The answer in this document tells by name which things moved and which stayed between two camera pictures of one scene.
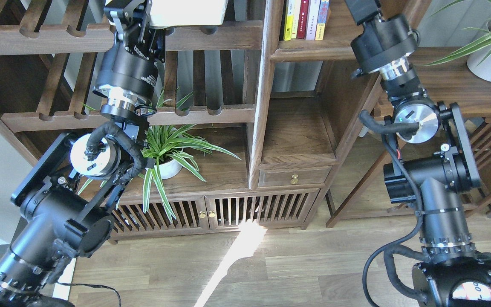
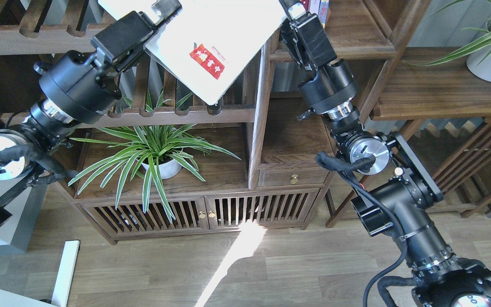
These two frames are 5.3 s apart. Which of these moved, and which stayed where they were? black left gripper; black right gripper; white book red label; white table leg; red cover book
Moved: black right gripper; black left gripper; white book red label
Stayed: red cover book; white table leg
